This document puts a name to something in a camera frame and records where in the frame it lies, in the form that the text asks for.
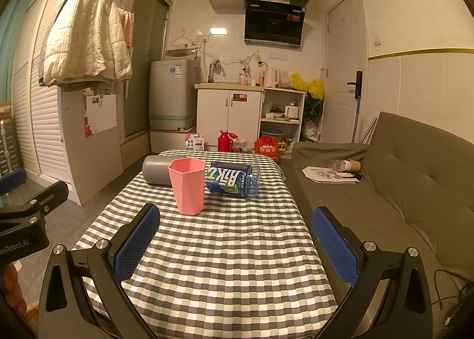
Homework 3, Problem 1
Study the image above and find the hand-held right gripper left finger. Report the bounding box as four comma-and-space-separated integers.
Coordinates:
38, 203, 164, 339

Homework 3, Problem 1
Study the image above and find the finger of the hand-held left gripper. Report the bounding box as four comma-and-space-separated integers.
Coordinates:
0, 179, 69, 222

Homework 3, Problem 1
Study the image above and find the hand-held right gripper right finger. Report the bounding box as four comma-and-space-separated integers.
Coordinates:
311, 206, 434, 339

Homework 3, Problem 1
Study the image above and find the pink cup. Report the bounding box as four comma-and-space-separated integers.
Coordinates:
168, 157, 206, 216

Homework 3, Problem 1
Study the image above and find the grey cup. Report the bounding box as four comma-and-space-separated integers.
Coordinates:
142, 155, 173, 187

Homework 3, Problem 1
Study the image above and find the person's left hand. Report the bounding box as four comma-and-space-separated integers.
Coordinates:
0, 263, 29, 312

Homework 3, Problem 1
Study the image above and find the white board panel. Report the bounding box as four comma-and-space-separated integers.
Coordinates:
57, 82, 124, 206

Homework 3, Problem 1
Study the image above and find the white louvered wardrobe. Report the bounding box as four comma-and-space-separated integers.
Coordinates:
7, 0, 93, 180

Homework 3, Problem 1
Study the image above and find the printed paper sheet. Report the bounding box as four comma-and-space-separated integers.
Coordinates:
302, 166, 361, 183

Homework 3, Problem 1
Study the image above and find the checkered tablecloth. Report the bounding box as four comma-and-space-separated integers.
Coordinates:
72, 150, 339, 339

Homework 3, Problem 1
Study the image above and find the olive green sofa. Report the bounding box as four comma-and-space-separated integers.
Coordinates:
287, 111, 474, 339

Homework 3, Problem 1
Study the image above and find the blue plastic bottle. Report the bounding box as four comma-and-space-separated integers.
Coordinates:
204, 161, 261, 200

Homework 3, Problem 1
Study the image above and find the white printed package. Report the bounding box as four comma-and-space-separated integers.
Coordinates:
185, 134, 207, 151

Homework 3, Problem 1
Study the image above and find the orange shopping bag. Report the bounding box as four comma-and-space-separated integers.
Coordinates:
254, 135, 280, 162

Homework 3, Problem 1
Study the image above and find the grey basin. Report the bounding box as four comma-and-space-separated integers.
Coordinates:
261, 128, 286, 143

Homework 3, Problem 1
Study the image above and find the broom stick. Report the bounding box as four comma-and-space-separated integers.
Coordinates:
352, 97, 361, 143

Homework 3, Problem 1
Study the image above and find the red thermos jug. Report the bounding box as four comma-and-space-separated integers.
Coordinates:
218, 130, 239, 152

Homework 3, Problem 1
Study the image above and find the pink white bag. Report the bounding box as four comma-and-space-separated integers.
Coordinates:
233, 137, 254, 154

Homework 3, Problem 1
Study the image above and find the green leafy plant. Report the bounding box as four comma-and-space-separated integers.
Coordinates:
304, 97, 323, 128

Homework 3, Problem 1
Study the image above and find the white sink cabinet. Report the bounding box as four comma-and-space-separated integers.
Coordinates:
195, 83, 265, 147

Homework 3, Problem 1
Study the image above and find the grey washing machine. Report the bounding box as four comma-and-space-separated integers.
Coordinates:
149, 49, 201, 130

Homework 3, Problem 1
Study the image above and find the yellow plastic bag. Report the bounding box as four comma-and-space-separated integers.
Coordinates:
291, 73, 326, 100

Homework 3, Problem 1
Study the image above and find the white open shelf unit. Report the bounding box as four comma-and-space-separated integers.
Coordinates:
259, 87, 307, 147

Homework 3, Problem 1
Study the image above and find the white puffer jacket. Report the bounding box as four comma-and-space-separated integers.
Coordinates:
39, 0, 133, 87

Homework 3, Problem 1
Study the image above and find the white plastic bag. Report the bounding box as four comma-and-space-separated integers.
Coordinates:
276, 70, 293, 89

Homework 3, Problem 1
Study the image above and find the white kettle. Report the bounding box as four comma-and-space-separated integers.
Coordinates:
264, 68, 280, 89

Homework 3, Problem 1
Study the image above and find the white door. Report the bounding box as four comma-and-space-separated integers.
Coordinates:
326, 0, 365, 143

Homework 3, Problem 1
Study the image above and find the frosted glass door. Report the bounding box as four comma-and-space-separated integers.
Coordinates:
124, 0, 173, 140

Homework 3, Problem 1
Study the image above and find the metal faucet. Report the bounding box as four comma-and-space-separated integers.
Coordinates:
208, 60, 222, 84

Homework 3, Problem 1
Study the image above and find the pink garment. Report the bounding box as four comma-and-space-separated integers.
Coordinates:
122, 9, 134, 47

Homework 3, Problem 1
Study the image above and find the black range hood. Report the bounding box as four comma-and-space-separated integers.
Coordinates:
244, 0, 308, 46

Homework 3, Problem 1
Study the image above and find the black cable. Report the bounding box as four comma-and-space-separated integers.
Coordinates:
434, 269, 472, 325

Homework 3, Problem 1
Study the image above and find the black door handle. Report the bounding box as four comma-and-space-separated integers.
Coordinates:
347, 70, 363, 100

